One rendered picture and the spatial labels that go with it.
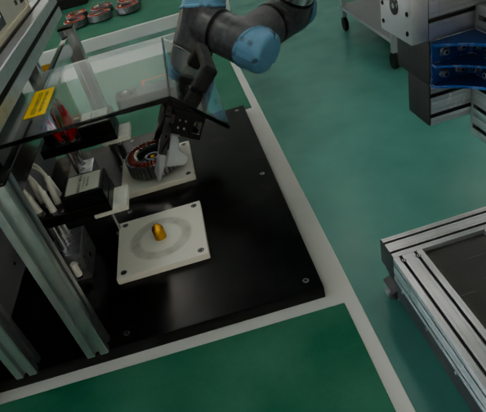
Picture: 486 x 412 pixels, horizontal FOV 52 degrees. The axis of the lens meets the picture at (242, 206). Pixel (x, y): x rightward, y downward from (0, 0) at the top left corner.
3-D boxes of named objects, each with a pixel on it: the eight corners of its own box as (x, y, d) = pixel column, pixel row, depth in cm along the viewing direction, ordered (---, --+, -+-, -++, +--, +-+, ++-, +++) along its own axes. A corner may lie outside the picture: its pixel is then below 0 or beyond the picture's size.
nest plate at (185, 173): (189, 145, 110) (188, 140, 109) (196, 179, 97) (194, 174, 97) (124, 163, 109) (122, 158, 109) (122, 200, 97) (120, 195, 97)
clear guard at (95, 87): (207, 64, 79) (198, 26, 75) (230, 127, 59) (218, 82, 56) (10, 121, 79) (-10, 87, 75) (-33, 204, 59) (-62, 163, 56)
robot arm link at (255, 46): (296, 16, 83) (246, -6, 88) (256, 42, 78) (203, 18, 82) (291, 57, 89) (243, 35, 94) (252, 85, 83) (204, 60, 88)
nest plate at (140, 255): (201, 205, 90) (199, 199, 89) (211, 257, 78) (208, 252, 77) (122, 228, 90) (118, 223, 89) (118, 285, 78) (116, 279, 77)
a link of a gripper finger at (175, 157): (185, 184, 95) (192, 136, 96) (154, 179, 94) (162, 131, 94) (182, 185, 98) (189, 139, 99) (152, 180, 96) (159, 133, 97)
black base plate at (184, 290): (245, 113, 121) (243, 105, 120) (326, 297, 69) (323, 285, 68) (60, 167, 121) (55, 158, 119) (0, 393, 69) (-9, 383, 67)
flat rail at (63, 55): (76, 44, 105) (69, 30, 103) (17, 208, 54) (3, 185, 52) (70, 46, 105) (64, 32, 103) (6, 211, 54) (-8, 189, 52)
